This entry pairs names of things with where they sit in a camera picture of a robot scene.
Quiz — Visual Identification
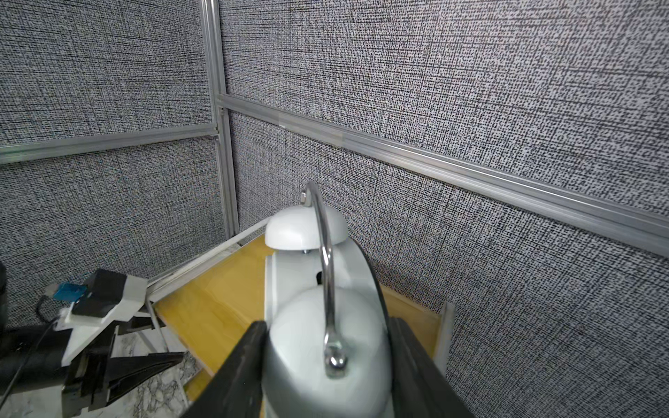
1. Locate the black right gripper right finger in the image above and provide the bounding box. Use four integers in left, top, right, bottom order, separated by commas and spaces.
388, 317, 473, 417

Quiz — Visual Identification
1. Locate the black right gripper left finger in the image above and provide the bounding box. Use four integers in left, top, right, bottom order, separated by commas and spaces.
183, 320, 268, 418

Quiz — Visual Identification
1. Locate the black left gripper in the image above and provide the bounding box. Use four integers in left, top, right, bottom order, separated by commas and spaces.
61, 317, 185, 417

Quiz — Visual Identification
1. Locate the white twin-bell alarm clock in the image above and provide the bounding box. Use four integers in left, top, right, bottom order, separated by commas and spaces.
261, 182, 394, 417

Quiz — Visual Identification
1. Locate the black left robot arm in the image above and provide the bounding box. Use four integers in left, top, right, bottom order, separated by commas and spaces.
1, 269, 186, 417

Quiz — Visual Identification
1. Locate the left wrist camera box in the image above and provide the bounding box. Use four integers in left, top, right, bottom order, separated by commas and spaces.
45, 269, 148, 367

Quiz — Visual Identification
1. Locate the wooden two-tier white-frame shelf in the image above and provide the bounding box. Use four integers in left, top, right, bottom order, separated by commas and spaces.
152, 238, 443, 382

